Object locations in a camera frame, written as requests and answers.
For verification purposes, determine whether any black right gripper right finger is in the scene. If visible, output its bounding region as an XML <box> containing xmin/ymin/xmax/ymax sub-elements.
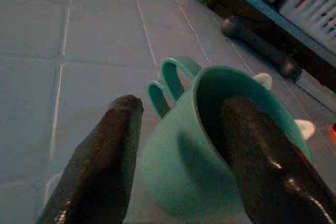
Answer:
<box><xmin>220</xmin><ymin>96</ymin><xmax>336</xmax><ymax>224</ymax></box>

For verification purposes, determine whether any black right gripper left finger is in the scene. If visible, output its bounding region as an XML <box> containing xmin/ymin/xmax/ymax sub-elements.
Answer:
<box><xmin>35</xmin><ymin>94</ymin><xmax>144</xmax><ymax>224</ymax></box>

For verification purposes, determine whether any teal plastic cup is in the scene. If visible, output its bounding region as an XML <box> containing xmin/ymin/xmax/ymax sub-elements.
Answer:
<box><xmin>139</xmin><ymin>56</ymin><xmax>316</xmax><ymax>219</ymax></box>

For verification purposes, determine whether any dark grey dumbbell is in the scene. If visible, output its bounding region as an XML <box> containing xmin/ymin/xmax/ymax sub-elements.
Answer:
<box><xmin>220</xmin><ymin>15</ymin><xmax>303</xmax><ymax>79</ymax></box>

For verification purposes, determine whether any white slatted plastic basket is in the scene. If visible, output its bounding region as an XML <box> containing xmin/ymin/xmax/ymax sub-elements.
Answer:
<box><xmin>279</xmin><ymin>0</ymin><xmax>336</xmax><ymax>55</ymax></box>

